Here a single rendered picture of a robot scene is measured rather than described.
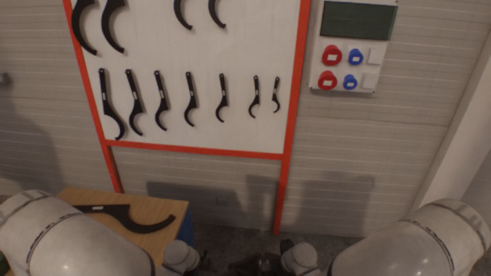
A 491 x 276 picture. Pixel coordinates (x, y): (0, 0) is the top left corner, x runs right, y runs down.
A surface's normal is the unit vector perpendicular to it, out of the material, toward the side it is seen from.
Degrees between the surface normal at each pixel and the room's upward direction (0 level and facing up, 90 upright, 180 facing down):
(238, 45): 90
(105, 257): 42
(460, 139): 90
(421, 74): 90
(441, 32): 90
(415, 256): 23
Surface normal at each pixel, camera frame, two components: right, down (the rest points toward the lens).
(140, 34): -0.10, 0.46
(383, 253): -0.54, -0.70
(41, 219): -0.02, -0.84
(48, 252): -0.15, -0.47
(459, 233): 0.19, -0.60
